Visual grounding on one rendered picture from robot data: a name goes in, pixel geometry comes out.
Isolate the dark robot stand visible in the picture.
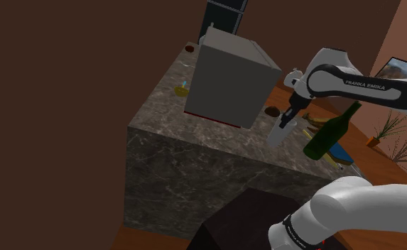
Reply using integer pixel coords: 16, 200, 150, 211
185, 187, 350, 250

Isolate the grey box appliance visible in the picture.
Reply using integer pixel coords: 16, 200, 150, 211
183, 23, 283, 131

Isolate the dark tall cabinet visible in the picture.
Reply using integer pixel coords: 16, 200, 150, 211
197, 0, 249, 45

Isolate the blue book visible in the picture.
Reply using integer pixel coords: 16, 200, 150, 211
327, 141, 355, 167

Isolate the potted plant orange pot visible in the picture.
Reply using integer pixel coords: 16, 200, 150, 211
365, 109, 407, 148

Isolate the framed landscape wall picture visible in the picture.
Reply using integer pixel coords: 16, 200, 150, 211
374, 56, 407, 81

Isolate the dark green glass bottle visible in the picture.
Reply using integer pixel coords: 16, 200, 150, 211
302, 101, 363, 161

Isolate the yellow pencil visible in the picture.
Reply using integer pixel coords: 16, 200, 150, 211
301, 129, 344, 171

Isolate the white cup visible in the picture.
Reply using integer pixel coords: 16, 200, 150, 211
266, 116, 298, 149

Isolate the brown potato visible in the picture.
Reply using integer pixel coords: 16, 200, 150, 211
264, 106, 281, 118

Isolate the yellow bowl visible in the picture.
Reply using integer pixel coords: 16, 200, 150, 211
173, 85, 190, 98

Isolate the yellow banana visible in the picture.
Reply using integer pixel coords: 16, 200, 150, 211
301, 113, 332, 126

